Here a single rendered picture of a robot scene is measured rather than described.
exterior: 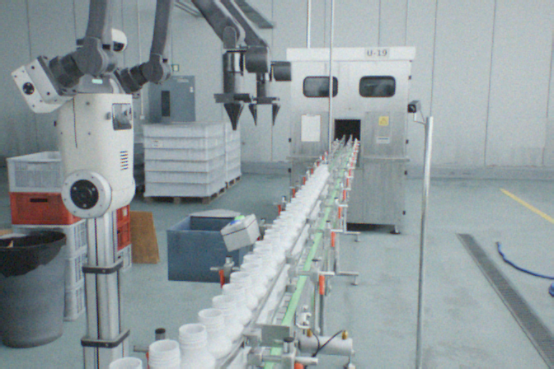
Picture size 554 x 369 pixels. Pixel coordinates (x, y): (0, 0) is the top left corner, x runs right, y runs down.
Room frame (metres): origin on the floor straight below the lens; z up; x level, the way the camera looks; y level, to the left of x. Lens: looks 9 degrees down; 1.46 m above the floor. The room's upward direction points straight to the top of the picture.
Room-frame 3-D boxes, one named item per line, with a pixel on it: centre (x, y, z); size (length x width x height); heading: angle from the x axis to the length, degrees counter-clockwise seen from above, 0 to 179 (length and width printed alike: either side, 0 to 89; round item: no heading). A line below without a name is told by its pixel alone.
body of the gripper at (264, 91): (1.98, 0.04, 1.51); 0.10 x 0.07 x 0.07; 81
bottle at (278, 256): (1.25, 0.01, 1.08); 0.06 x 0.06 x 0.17
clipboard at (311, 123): (6.40, -0.39, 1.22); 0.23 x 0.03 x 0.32; 81
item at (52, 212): (3.95, 1.56, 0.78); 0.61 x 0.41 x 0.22; 178
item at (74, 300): (3.95, 1.55, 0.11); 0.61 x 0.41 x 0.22; 177
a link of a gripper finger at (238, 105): (1.53, 0.13, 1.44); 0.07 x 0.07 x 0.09; 85
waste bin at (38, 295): (3.39, 1.54, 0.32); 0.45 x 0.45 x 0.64
